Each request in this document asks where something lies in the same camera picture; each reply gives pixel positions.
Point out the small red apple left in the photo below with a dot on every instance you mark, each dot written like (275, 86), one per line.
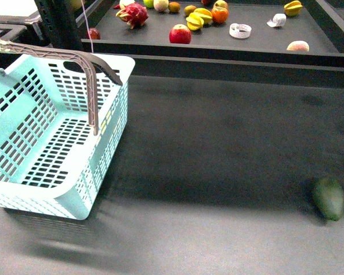
(93, 34)

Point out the brown kiwi left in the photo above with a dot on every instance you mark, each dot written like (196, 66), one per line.
(174, 7)

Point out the dark purple fruit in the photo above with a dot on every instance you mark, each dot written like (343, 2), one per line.
(206, 2)

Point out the yellow starfruit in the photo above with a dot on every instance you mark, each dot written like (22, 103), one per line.
(194, 24)
(293, 8)
(205, 14)

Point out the green mango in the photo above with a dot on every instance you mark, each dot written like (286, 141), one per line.
(328, 196)

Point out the white round fruit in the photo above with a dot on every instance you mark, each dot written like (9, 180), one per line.
(124, 3)

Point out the brown kiwi right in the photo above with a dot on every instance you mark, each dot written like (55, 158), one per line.
(189, 9)

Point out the pale round peach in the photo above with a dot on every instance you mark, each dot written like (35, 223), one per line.
(161, 5)

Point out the light blue plastic basket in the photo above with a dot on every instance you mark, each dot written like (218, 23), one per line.
(51, 161)

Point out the black steel post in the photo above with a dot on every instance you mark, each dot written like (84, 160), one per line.
(59, 24)

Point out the yellow starfruit back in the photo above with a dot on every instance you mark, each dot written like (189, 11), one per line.
(205, 14)

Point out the brown kiwi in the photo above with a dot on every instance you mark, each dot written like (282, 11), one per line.
(189, 9)
(174, 7)

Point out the green apple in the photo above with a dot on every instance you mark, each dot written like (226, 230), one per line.
(149, 4)

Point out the yellow starfruit front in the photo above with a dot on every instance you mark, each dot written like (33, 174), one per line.
(194, 24)

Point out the black fruit display tray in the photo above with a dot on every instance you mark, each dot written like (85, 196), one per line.
(244, 36)

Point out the green red mango fruit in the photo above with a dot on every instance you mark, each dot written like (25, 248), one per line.
(221, 4)

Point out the yellow starfruit far right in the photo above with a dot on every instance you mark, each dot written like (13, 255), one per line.
(293, 8)

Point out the red apple on tray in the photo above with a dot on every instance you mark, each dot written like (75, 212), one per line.
(180, 34)

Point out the peach at tray edge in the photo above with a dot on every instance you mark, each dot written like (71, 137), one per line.
(301, 46)

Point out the pink dragon fruit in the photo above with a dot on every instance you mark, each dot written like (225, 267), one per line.
(134, 15)

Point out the orange persimmon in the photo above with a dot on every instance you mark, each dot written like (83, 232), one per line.
(219, 14)

